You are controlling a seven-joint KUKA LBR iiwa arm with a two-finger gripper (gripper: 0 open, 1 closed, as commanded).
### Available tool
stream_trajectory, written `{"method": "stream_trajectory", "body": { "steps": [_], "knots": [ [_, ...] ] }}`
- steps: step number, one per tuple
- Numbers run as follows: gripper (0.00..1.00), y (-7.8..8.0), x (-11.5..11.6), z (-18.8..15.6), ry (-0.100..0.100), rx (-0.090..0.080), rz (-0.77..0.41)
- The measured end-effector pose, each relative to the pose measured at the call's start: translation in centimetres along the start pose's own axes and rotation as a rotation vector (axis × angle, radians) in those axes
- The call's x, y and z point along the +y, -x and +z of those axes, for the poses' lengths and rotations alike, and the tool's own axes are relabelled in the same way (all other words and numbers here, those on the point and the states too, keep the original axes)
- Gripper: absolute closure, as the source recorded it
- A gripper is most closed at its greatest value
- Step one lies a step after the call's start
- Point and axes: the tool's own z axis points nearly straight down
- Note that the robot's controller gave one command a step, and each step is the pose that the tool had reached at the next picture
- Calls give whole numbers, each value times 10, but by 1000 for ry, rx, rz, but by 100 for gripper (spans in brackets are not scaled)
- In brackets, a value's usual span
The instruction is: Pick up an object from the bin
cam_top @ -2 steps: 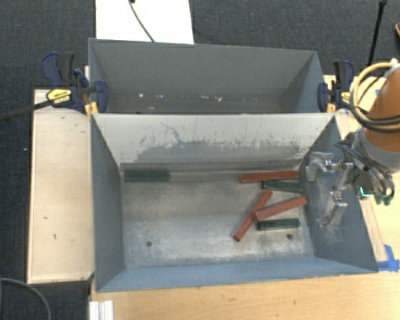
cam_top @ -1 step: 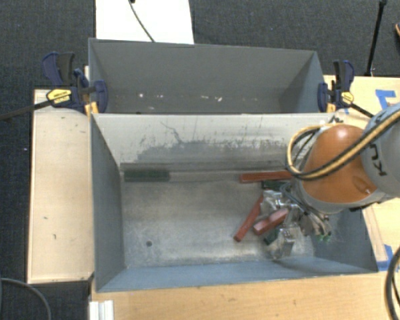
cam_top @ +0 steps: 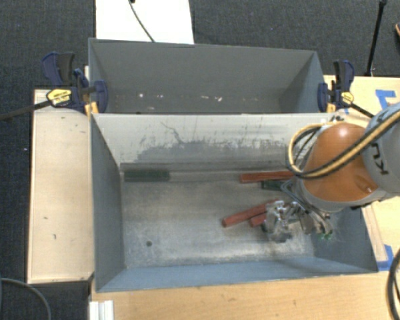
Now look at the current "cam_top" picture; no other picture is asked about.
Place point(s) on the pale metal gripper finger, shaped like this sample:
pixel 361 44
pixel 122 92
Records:
pixel 275 210
pixel 278 232

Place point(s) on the red-brown flat block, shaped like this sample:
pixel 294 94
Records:
pixel 243 216
pixel 263 177
pixel 257 221

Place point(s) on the dark green flat block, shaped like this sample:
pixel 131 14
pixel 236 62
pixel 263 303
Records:
pixel 146 175
pixel 272 185

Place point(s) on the grey metal bin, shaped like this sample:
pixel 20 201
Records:
pixel 193 218

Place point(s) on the pale wood flat board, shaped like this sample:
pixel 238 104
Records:
pixel 60 195

